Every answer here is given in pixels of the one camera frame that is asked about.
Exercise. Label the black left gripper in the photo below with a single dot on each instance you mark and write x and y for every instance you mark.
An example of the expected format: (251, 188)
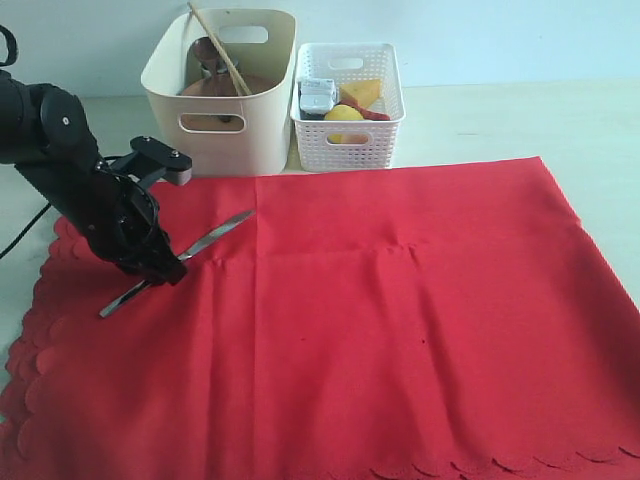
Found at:
(111, 207)

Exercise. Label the silver table knife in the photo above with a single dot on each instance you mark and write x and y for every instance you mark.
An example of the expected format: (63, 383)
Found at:
(200, 245)

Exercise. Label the brown wooden plate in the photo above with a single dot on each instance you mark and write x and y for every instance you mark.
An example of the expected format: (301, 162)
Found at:
(215, 122)

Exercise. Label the wooden chopstick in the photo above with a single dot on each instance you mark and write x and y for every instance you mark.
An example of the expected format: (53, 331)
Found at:
(210, 33)
(237, 80)

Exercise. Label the red tablecloth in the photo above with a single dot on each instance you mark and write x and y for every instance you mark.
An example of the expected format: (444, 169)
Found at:
(448, 322)

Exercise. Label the dark wooden spoon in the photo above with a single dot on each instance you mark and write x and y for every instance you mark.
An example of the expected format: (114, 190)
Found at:
(205, 55)

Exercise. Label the brown egg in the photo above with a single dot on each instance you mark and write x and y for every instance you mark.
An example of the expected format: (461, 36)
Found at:
(354, 139)

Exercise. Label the white milk carton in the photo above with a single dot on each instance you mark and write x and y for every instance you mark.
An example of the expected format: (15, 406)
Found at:
(317, 96)

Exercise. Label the yellow lemon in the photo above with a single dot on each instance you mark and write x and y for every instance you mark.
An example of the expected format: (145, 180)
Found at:
(341, 113)

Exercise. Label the red sausage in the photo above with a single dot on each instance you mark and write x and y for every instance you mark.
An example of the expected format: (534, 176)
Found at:
(366, 113)

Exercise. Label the yellow cheese wedge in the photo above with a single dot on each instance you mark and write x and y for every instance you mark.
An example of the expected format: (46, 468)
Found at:
(361, 93)

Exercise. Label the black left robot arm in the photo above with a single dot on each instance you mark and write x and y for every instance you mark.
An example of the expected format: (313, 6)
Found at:
(46, 137)

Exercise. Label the cream plastic bin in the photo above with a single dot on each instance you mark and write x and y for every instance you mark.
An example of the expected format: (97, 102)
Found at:
(233, 135)

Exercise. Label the white perforated plastic basket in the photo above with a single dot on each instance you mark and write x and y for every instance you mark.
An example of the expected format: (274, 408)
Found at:
(344, 63)

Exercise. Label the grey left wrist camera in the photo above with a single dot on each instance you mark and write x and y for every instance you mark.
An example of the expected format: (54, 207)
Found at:
(154, 160)

